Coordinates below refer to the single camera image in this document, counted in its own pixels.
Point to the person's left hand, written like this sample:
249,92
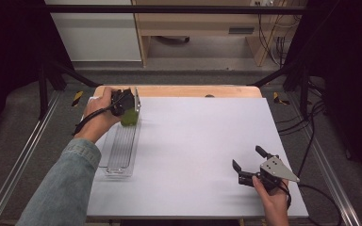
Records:
100,114

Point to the yellow black tape marker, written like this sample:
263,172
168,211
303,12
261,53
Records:
278,99
77,98

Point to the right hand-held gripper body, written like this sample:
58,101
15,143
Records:
275,171

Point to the green phone case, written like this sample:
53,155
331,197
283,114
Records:
129,117

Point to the person's right hand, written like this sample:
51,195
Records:
271,201

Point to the black horizontal frame bar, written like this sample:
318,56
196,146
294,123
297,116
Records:
176,9

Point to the white power strip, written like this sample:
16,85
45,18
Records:
262,3

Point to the black curtain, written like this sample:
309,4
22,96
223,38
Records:
348,78
9,62

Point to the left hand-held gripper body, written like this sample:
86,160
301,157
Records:
124,102

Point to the white cabinet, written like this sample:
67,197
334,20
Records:
97,34

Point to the white table mat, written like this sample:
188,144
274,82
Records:
207,150

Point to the light wooden desk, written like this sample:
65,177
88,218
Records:
201,22

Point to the wooden table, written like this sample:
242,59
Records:
185,91

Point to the clear plastic tray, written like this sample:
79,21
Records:
121,150

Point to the aluminium floor rail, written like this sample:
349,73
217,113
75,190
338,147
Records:
22,153
323,157

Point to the black frame strut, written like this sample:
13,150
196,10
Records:
283,73
72,75

